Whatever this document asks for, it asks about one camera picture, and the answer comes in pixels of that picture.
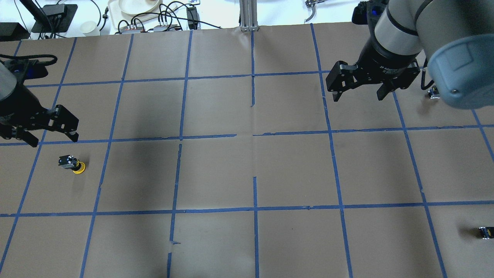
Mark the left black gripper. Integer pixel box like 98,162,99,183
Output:
0,87,79,147

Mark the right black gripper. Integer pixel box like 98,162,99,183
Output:
326,37,420,102

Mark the yellow push button switch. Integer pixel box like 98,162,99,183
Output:
58,155,86,175

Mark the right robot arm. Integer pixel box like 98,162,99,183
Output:
326,0,494,110

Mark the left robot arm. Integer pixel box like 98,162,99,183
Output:
0,60,79,147

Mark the black stand base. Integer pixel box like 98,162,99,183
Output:
31,4,79,33

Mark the white paper cup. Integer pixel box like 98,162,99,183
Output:
80,21,100,37

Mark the beige tray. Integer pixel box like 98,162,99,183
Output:
107,0,181,34

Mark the beige plate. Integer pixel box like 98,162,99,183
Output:
117,0,161,15

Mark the black power adapter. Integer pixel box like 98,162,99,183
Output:
186,5,199,30

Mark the red push button switch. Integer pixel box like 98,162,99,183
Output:
427,85,440,100

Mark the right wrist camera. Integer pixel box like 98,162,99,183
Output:
351,0,387,25

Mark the aluminium frame post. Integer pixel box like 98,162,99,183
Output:
239,0,259,33

